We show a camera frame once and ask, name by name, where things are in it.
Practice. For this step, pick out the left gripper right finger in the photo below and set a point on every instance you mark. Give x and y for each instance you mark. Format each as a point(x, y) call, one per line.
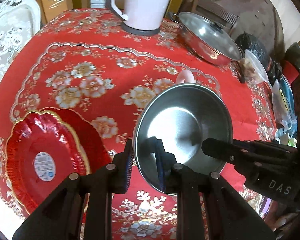
point(208, 207)

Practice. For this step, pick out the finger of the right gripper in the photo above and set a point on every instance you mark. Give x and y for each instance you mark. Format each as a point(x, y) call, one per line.
point(225, 149)

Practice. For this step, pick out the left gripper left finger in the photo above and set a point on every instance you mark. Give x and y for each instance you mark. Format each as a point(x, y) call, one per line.
point(80, 207)

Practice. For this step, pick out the stainless steel bowl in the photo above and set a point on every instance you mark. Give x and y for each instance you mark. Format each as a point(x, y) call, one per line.
point(182, 117)

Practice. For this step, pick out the red gold-rimmed glass plate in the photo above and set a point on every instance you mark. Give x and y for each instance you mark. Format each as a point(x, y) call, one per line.
point(42, 151)

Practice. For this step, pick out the right hand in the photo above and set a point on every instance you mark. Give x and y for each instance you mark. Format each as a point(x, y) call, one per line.
point(185, 76)

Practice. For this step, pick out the clear plastic bags pile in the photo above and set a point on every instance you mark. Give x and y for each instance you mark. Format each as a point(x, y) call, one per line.
point(284, 112)

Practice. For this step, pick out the clear plastic food container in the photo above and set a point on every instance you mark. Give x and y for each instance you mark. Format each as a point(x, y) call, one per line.
point(252, 69)

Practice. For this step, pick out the black plastic bag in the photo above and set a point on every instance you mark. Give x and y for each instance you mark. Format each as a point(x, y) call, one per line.
point(252, 43)

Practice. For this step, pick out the steel wok with glass lid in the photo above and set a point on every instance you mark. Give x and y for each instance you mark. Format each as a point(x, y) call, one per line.
point(206, 39)

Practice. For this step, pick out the wooden chair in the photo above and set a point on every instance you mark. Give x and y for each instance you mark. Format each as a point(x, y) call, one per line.
point(215, 13)

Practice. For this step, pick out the red floral tablecloth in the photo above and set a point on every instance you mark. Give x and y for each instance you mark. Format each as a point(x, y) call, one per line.
point(82, 60)

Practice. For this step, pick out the white electric kettle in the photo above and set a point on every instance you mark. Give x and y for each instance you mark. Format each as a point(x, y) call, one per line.
point(140, 17)

